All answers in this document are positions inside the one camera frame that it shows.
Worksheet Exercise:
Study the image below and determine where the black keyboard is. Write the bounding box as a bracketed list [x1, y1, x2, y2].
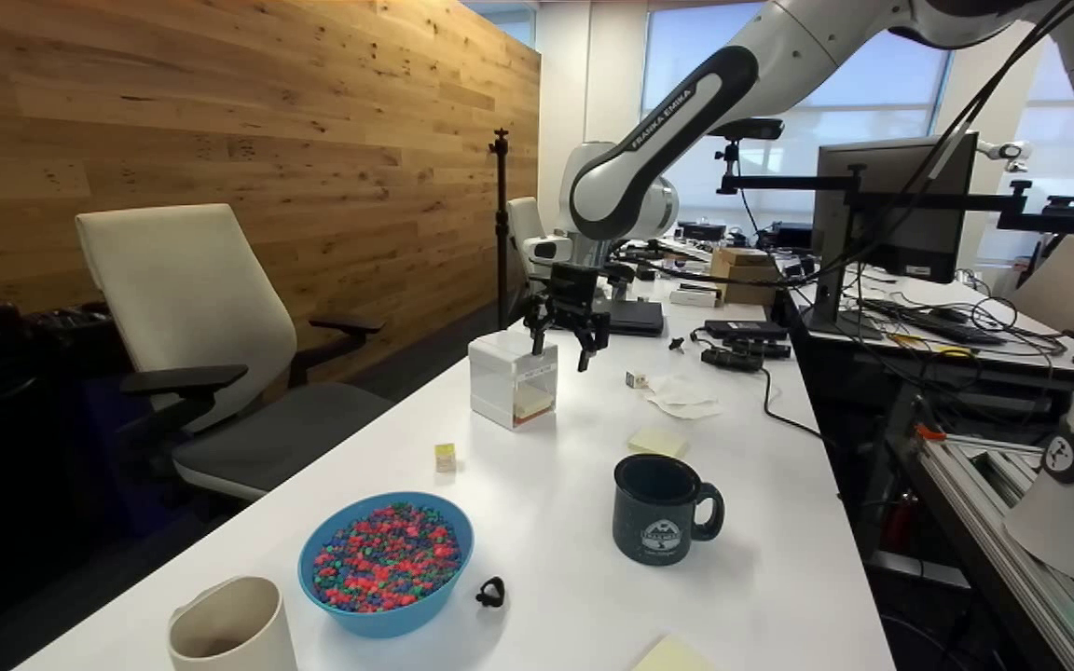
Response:
[858, 296, 1013, 351]

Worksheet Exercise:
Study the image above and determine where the dark green mug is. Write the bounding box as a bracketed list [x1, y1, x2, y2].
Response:
[608, 450, 727, 570]

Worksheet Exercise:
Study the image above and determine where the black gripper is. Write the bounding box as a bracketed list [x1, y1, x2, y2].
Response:
[514, 261, 637, 377]

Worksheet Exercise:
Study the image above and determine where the black tripod pole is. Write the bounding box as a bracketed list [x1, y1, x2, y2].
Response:
[490, 128, 519, 332]

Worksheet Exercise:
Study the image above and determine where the white office chair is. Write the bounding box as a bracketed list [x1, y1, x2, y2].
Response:
[72, 202, 393, 507]

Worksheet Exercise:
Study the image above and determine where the thin yellow sticky note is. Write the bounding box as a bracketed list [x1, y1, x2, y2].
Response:
[625, 632, 717, 671]

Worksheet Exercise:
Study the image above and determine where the black electronic device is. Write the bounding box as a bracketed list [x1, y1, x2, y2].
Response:
[698, 316, 797, 377]

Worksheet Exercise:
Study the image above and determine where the black computer monitor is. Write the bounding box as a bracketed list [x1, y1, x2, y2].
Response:
[809, 130, 980, 287]

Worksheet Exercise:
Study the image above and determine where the clear plastic wrapper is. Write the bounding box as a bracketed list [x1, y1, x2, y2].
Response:
[624, 365, 725, 425]

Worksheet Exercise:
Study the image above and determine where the black side cabinet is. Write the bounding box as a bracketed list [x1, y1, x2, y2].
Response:
[0, 296, 134, 625]

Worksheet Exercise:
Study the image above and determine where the white box with clear lid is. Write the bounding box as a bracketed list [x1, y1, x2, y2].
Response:
[468, 327, 562, 434]

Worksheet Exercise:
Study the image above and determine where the black desk cable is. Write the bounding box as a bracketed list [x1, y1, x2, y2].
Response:
[753, 362, 829, 445]

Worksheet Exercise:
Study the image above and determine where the brown cardboard box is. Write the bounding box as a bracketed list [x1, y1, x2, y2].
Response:
[707, 244, 782, 315]

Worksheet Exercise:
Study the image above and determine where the white cup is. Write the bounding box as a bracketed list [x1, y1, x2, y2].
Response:
[164, 573, 301, 671]

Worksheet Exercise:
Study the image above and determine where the black stereo camera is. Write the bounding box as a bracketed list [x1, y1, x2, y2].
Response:
[707, 115, 787, 146]

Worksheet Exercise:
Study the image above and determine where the blue bowl of candies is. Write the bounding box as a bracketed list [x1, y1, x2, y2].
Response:
[296, 488, 478, 642]

